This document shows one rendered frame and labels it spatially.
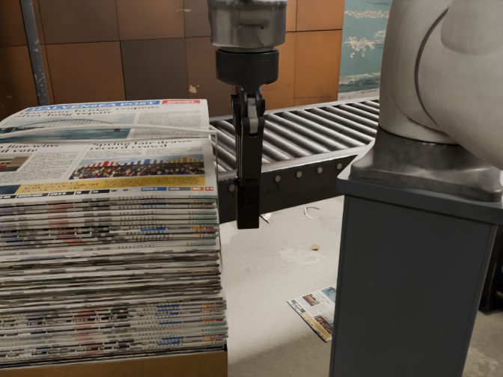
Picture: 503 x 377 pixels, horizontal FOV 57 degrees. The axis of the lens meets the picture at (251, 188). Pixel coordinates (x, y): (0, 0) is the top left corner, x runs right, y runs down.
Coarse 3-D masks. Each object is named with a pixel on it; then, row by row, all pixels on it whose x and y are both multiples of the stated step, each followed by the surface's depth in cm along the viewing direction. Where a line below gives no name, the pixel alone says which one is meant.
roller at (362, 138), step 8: (296, 112) 175; (304, 112) 173; (312, 120) 166; (320, 120) 163; (328, 120) 162; (328, 128) 159; (336, 128) 156; (344, 128) 154; (352, 136) 148; (360, 136) 146; (368, 136) 145
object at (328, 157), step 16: (288, 160) 125; (304, 160) 125; (320, 160) 125; (336, 160) 127; (352, 160) 130; (224, 176) 115; (272, 176) 119; (288, 176) 122; (304, 176) 124; (320, 176) 127; (336, 176) 129; (224, 192) 114; (272, 192) 121; (288, 192) 124; (304, 192) 126; (320, 192) 129; (336, 192) 132; (224, 208) 116; (272, 208) 123; (288, 208) 126
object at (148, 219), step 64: (0, 192) 42; (64, 192) 42; (128, 192) 42; (192, 192) 42; (0, 256) 42; (64, 256) 42; (128, 256) 43; (192, 256) 44; (0, 320) 44; (64, 320) 45; (128, 320) 46; (192, 320) 47
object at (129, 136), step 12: (0, 132) 59; (48, 132) 59; (60, 132) 59; (72, 132) 59; (84, 132) 59; (96, 132) 59; (108, 132) 59; (120, 132) 59; (132, 132) 59; (144, 132) 59; (156, 132) 59; (168, 132) 59; (180, 132) 59; (192, 132) 60; (0, 144) 54; (12, 144) 54; (24, 144) 54; (36, 144) 54; (48, 144) 54; (60, 144) 54; (72, 144) 54; (84, 144) 54
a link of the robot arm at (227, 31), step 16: (208, 0) 51; (224, 0) 49; (240, 0) 49; (256, 0) 49; (272, 0) 50; (208, 16) 53; (224, 16) 50; (240, 16) 50; (256, 16) 50; (272, 16) 50; (224, 32) 51; (240, 32) 50; (256, 32) 50; (272, 32) 51; (224, 48) 53; (240, 48) 52; (256, 48) 52; (272, 48) 54
